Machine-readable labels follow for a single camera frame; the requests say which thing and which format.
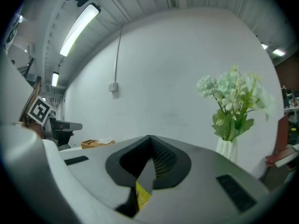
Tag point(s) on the grey shelf red-brown top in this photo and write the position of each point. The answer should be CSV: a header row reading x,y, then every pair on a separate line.
x,y
280,157

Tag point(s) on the white curved table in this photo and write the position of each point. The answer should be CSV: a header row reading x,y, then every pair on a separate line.
x,y
70,149

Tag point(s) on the grey wall conduit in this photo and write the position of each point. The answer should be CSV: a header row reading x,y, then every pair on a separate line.
x,y
118,55

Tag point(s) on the square ceiling light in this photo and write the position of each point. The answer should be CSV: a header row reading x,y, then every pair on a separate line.
x,y
264,46
279,52

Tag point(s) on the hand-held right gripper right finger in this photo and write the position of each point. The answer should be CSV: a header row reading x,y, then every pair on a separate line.
x,y
198,195

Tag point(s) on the white ribbed vase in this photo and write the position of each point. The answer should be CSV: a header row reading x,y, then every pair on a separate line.
x,y
226,148

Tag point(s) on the white green flower bouquet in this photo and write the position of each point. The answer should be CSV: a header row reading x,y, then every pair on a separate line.
x,y
233,97

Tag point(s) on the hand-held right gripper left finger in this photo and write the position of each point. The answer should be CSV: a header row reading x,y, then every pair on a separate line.
x,y
93,171

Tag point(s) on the short ceiling light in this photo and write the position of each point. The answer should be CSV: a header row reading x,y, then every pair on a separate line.
x,y
55,79

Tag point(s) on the wicker basket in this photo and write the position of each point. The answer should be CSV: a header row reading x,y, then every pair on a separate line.
x,y
95,144

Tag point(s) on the black box with yellow lining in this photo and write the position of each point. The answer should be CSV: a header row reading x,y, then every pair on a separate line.
x,y
142,192

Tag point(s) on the person's left forearm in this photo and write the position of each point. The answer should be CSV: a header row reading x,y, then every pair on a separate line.
x,y
32,128

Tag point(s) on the white tissue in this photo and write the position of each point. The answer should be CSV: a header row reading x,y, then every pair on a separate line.
x,y
105,140

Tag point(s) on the long ceiling light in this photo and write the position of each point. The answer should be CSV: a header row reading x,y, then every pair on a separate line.
x,y
79,29

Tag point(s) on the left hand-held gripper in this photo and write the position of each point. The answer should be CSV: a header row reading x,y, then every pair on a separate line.
x,y
39,109

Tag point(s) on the grey wall junction box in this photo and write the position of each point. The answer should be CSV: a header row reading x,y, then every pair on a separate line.
x,y
113,87

